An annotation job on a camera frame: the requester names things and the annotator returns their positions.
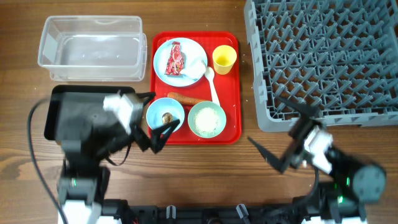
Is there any clear plastic bin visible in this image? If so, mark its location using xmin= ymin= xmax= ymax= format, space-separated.
xmin=37 ymin=16 xmax=147 ymax=82

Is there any yellow plastic cup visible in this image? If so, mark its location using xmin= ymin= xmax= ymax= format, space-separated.
xmin=212 ymin=45 xmax=238 ymax=75

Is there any white rice pile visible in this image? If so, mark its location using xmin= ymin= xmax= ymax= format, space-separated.
xmin=193 ymin=107 xmax=220 ymax=136

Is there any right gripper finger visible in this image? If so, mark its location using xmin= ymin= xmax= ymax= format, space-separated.
xmin=276 ymin=96 xmax=319 ymax=119
xmin=248 ymin=137 xmax=289 ymax=174

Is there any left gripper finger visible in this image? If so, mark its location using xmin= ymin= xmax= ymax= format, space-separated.
xmin=133 ymin=119 xmax=180 ymax=154
xmin=136 ymin=91 xmax=156 ymax=109

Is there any grey dishwasher rack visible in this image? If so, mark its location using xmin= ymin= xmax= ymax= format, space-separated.
xmin=244 ymin=1 xmax=397 ymax=132

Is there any light green bowl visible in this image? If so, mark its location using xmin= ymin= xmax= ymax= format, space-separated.
xmin=188 ymin=101 xmax=226 ymax=139

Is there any red snack wrapper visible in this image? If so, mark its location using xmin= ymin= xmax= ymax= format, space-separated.
xmin=165 ymin=42 xmax=185 ymax=76

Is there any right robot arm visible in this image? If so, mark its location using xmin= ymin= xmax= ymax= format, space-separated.
xmin=254 ymin=97 xmax=387 ymax=223

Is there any red serving tray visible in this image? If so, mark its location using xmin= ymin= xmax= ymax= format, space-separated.
xmin=150 ymin=31 xmax=242 ymax=145

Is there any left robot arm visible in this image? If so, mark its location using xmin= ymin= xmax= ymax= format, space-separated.
xmin=55 ymin=92 xmax=180 ymax=223

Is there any light blue bowl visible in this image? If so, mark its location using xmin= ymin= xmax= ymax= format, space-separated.
xmin=146 ymin=98 xmax=185 ymax=132

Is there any brown food scrap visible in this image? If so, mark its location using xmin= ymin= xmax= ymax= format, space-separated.
xmin=162 ymin=112 xmax=174 ymax=124

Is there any white tissue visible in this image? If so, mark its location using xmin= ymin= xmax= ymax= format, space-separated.
xmin=181 ymin=58 xmax=207 ymax=80

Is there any white plastic spoon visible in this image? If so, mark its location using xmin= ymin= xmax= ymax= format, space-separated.
xmin=204 ymin=67 xmax=220 ymax=106

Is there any black waste tray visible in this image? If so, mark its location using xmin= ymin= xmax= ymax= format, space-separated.
xmin=44 ymin=85 xmax=135 ymax=141

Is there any orange carrot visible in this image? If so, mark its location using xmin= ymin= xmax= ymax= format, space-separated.
xmin=167 ymin=92 xmax=205 ymax=106

